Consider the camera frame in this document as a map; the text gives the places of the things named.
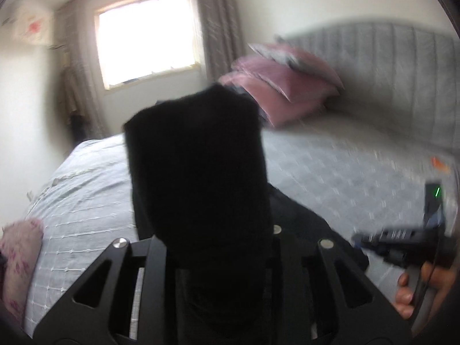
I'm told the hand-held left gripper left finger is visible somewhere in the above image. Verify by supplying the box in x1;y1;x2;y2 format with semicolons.
34;235;174;340

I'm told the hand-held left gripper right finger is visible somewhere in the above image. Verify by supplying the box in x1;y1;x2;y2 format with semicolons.
271;225;412;342

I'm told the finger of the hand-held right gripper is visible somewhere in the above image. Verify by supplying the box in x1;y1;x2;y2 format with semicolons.
351;228;428;267

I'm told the black quilted coat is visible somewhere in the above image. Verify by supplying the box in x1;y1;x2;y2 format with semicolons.
122;83;371;345

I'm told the person's right hand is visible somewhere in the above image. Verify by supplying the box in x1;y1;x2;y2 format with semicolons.
393;262;459;320

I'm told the orange mattress tag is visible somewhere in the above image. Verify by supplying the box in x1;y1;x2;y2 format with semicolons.
429;156;451;171

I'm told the grey mattress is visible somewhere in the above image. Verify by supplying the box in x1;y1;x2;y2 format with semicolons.
323;115;457;202

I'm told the grey quilted bedspread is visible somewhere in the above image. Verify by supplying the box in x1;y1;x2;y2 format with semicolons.
22;122;432;338

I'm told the pink patterned pillow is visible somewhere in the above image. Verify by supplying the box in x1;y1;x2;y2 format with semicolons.
0;217;45;317

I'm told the grey padded headboard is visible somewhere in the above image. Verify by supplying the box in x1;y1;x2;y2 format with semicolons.
284;22;460;152

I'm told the grey patterned curtain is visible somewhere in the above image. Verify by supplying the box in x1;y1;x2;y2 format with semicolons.
194;0;245;83
59;5;105;141

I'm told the pink and grey pillow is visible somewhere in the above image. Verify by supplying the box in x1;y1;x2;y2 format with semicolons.
248;41;344;97

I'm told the window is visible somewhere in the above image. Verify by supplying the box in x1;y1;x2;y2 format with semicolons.
94;0;202;90

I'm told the black cable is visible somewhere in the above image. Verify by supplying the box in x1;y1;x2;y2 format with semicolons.
410;237;443;317

